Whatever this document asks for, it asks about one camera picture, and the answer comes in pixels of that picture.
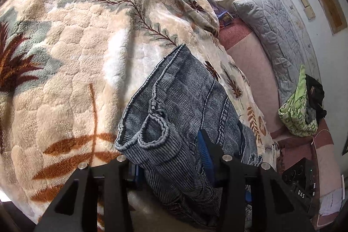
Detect grey denim pants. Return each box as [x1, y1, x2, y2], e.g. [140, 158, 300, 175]
[115, 45, 262, 230]

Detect dark clothing pile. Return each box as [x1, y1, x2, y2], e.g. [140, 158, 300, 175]
[306, 74, 327, 124]

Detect black electronic box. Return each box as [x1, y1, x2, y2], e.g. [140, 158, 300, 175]
[282, 158, 316, 213]

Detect green patterned cloth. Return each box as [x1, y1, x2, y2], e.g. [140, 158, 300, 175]
[278, 65, 318, 137]

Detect grey quilted pillow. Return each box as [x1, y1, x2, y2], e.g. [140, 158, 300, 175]
[233, 0, 304, 105]

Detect beige leaf pattern blanket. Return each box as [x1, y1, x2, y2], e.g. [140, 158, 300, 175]
[1, 0, 279, 223]

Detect wall switch plate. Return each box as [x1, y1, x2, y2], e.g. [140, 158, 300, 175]
[300, 0, 316, 21]

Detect wooden wall frame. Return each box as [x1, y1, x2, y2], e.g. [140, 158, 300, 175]
[318, 0, 347, 35]

